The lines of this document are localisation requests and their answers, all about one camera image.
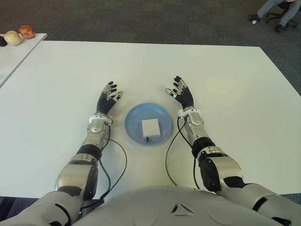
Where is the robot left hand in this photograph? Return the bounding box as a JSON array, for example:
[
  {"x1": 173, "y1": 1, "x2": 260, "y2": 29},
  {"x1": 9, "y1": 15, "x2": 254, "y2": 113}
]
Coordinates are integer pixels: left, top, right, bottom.
[{"x1": 95, "y1": 81, "x2": 124, "y2": 116}]

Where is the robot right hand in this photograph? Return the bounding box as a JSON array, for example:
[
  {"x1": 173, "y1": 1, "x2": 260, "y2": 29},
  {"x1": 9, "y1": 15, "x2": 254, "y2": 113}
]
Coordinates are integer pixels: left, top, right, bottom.
[{"x1": 165, "y1": 75, "x2": 195, "y2": 111}]

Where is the white charger block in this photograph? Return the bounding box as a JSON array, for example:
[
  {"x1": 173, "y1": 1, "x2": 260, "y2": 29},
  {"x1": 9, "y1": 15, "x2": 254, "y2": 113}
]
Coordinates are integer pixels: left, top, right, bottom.
[{"x1": 142, "y1": 119, "x2": 162, "y2": 142}]

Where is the blue plate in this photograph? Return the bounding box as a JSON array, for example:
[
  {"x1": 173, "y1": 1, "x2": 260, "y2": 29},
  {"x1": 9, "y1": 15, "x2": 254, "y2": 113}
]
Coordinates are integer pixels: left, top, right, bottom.
[{"x1": 124, "y1": 102, "x2": 174, "y2": 147}]

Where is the white side table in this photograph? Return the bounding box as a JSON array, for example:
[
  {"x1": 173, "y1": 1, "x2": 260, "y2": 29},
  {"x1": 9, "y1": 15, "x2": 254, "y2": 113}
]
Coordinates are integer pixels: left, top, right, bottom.
[{"x1": 0, "y1": 32, "x2": 48, "y2": 88}]

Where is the brown round bread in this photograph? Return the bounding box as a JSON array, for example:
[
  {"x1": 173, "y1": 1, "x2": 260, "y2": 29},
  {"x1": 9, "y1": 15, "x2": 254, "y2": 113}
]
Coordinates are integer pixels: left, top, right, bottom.
[{"x1": 18, "y1": 25, "x2": 36, "y2": 39}]

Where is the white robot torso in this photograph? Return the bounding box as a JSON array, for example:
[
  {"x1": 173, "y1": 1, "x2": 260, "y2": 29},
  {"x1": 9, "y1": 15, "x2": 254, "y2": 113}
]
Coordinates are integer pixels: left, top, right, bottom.
[{"x1": 0, "y1": 181, "x2": 301, "y2": 226}]

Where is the office chair base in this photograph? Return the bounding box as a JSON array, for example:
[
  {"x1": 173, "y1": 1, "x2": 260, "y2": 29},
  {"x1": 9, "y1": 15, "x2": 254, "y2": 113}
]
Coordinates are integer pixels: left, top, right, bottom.
[{"x1": 265, "y1": 1, "x2": 298, "y2": 31}]

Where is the seated person in jeans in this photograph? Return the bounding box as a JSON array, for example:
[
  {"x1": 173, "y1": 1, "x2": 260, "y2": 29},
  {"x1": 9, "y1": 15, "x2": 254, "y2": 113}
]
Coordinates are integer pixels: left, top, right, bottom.
[{"x1": 248, "y1": 0, "x2": 301, "y2": 32}]

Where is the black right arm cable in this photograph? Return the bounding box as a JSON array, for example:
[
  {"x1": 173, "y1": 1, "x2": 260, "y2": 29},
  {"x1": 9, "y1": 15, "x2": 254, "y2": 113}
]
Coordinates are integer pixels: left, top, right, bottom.
[{"x1": 165, "y1": 116, "x2": 201, "y2": 190}]

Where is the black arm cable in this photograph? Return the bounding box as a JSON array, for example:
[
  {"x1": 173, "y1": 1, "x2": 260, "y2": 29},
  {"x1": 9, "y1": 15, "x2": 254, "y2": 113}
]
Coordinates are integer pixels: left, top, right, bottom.
[
  {"x1": 81, "y1": 123, "x2": 128, "y2": 210},
  {"x1": 165, "y1": 116, "x2": 201, "y2": 190}
]

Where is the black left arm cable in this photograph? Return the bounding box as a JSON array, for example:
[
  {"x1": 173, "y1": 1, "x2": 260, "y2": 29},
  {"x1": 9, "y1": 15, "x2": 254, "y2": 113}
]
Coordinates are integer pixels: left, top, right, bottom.
[{"x1": 81, "y1": 123, "x2": 128, "y2": 210}]

